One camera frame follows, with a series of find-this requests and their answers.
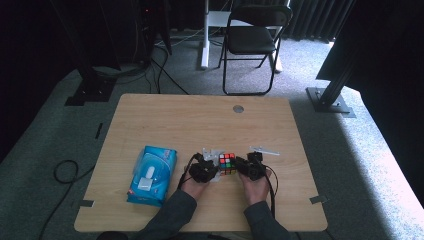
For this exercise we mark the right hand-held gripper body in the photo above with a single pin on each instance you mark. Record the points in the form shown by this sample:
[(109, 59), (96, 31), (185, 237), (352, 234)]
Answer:
[(255, 168)]

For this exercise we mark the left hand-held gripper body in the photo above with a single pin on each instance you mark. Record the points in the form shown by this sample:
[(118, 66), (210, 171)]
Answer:
[(201, 171)]

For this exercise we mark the white wet wipe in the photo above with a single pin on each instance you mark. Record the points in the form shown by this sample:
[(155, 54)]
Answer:
[(218, 154)]

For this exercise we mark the multicoloured puzzle cube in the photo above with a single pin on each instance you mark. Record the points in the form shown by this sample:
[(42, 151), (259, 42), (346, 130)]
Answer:
[(227, 164)]

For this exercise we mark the blue wet wipe pack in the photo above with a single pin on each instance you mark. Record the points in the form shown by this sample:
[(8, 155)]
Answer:
[(150, 176)]

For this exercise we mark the person's left hand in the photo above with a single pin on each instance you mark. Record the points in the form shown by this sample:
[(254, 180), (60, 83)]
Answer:
[(193, 189)]

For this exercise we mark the person's right hand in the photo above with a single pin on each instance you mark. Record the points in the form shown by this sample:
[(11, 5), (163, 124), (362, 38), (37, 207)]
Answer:
[(256, 191)]

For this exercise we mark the round grey grommet cap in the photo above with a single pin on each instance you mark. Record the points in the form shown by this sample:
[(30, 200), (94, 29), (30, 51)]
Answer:
[(238, 109)]

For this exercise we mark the black metal stand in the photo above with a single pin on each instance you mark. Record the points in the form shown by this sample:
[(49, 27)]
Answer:
[(91, 88), (328, 100)]

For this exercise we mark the black tape strip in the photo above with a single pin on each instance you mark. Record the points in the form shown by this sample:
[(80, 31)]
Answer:
[(98, 130)]

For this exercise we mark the black folding chair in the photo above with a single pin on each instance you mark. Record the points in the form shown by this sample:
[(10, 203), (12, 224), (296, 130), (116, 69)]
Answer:
[(248, 40)]

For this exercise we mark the dark equipment rack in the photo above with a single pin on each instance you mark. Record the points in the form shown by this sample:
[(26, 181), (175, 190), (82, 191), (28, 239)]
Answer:
[(150, 26)]

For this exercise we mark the dark pleated curtain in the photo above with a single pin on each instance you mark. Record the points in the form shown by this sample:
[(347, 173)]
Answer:
[(310, 20)]

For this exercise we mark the dark cloth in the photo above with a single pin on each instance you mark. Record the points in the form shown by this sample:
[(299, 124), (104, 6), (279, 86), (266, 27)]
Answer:
[(390, 50)]

